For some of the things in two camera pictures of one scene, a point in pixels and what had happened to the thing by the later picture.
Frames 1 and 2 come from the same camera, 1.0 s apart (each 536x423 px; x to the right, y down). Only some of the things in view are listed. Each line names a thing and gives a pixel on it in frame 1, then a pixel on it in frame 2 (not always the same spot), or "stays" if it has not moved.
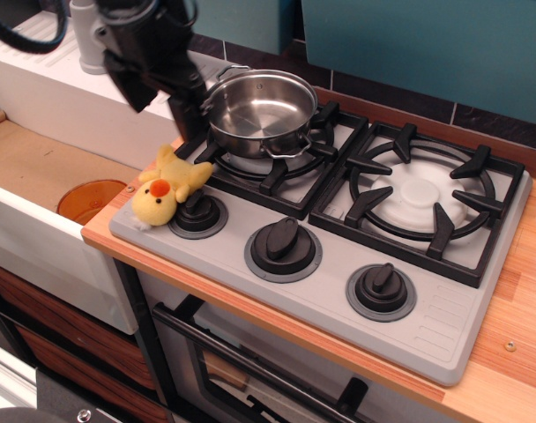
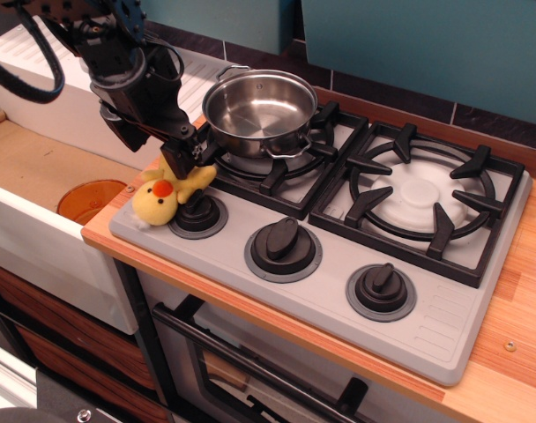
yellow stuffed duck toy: [155, 199] stays
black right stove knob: [381, 293] stays
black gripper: [155, 37] to [139, 97]
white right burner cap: [416, 189] stays
